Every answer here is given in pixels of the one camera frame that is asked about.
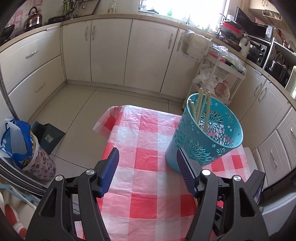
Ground cream drawer cabinet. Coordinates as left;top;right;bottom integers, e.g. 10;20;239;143
0;27;67;94

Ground stack of pans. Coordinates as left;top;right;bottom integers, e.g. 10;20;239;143
217;20;246;52

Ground black gas stove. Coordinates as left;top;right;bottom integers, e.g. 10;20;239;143
47;15;70;25

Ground floral printed bag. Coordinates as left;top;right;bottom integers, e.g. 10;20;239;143
13;136;57;183

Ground dark dustpan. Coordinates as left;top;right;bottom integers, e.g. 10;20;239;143
31;121;66;155

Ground white jug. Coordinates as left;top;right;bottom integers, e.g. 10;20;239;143
239;37;251;56

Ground hanging plastic bag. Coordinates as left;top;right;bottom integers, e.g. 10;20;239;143
181;30;213;62

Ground cream door cabinet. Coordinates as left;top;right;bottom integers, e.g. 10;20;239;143
61;18;186;93

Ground black pan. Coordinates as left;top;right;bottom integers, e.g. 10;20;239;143
0;24;15;45

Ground black microwave oven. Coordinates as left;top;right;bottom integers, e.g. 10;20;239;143
235;7;275;42

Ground blue plastic bag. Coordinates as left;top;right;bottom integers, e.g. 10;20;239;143
1;119;32;171

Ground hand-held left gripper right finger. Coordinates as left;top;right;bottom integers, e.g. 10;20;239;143
176;148;270;241

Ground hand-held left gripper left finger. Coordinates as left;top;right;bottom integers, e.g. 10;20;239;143
24;147;120;241

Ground white rack trolley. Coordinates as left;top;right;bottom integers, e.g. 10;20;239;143
191;50;247;106

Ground pile of bagged groceries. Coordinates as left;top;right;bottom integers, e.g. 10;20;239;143
207;45;246;71

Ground blue perforated plastic basket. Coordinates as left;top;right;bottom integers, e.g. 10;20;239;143
165;93;244;174

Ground metal kettle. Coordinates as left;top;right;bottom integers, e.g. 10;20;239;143
24;6;43;29

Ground white bottle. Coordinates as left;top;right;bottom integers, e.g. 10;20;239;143
285;66;296;98

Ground countertop utensil holder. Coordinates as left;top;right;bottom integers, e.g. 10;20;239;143
59;0;79;16

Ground red white checkered tablecloth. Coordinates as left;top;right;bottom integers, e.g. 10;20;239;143
93;105;251;241

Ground cream cabinet with round handles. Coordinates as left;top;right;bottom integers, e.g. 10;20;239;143
231;64;296;187

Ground white plastic bag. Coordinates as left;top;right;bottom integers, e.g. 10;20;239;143
193;63;219;93

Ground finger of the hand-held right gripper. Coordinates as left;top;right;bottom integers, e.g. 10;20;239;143
252;170;266;205

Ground orange printed plastic bag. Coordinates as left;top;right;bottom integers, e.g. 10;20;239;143
214;80;231;100

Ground bunch of bamboo chopsticks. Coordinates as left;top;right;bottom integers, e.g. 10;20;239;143
188;88;212;131

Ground black toaster oven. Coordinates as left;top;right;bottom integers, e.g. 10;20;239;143
246;35;275;68

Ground steel pot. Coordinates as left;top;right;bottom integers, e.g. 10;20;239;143
266;60;290;82

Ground kitchen window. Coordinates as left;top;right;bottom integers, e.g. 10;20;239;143
138;0;231;28

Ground light blue plastic frame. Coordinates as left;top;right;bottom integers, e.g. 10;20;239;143
0;183;41;203

